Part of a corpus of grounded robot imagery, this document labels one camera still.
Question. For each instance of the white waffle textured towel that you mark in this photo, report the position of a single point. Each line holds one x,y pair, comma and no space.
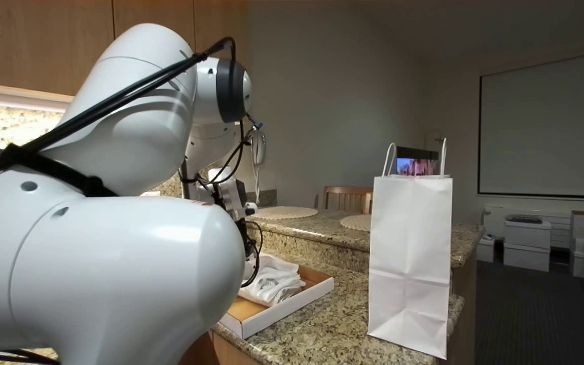
275,277

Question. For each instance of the white paper bag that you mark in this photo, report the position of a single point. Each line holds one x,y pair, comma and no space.
410,256

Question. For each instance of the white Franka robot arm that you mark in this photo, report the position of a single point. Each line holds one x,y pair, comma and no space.
102,271

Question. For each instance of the wooden dining chair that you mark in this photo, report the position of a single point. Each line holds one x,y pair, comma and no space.
346,199

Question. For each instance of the shallow cardboard tray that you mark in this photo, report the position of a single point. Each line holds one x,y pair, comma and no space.
284,306

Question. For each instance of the lit display screen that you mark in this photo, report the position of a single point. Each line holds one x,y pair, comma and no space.
416,166

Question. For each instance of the wooden drawer front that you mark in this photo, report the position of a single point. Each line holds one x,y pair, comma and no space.
228,352

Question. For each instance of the small white storage box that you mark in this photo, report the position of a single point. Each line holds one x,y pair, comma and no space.
485,248

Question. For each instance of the white box with dark top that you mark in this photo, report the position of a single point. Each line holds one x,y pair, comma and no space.
528,245

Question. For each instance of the white projector screen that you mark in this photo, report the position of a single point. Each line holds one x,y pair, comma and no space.
546,124

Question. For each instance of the white wall phone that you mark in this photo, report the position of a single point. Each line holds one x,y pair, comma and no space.
256,152

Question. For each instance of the wooden wall cabinets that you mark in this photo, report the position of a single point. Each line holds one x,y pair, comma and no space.
35,42

